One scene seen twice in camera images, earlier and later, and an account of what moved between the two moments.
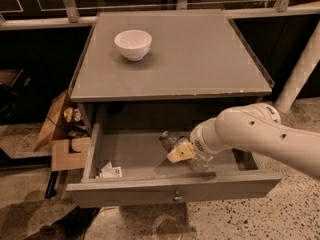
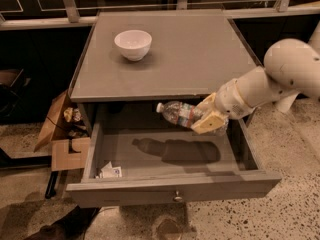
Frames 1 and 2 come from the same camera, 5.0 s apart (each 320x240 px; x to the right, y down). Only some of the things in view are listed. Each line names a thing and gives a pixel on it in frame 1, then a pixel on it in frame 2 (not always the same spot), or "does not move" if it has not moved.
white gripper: (199, 140) to (230, 101)
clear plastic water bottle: (180, 148) to (185, 114)
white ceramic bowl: (133, 43) does not move
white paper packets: (108, 172) does not move
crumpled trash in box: (72, 114) does not move
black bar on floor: (51, 186) does not move
